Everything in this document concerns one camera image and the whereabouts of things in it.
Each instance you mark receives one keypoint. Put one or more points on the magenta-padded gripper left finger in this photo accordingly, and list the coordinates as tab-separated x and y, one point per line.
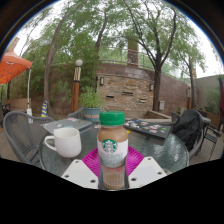
80	173

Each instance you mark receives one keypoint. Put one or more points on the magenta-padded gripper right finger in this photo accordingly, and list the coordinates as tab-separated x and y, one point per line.
146	171

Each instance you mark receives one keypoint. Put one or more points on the green-capped coffee drink bottle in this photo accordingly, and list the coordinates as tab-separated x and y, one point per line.
112	146

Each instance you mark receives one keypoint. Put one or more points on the white ceramic mug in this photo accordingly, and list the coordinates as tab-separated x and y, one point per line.
66	141

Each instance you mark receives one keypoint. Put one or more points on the black laptop with stickers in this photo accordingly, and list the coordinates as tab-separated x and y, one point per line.
148	127

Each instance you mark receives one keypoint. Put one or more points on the grey laptop with stickers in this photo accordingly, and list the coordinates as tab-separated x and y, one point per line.
66	124

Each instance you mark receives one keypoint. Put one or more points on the grey wicker chair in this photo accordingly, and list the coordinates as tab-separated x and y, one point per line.
78	114
20	131
196	151

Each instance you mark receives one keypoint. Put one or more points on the black jacket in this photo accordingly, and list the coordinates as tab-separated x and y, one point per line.
188	128

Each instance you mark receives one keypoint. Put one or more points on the blue and yellow striped cone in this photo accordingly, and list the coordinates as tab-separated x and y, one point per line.
44	110

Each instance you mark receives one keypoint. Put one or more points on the green plant in blue pot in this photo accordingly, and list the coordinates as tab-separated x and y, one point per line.
90	100

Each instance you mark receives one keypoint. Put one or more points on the orange patio umbrella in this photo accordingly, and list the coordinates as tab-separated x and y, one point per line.
13	66

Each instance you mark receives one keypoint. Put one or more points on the grey wall utility box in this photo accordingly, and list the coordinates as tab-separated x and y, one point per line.
161	105

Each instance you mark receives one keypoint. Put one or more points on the globe-topped lamp post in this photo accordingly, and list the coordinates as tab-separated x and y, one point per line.
76	93

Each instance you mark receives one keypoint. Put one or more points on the black wall lamp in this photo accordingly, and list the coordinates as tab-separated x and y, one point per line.
151	87
101	81

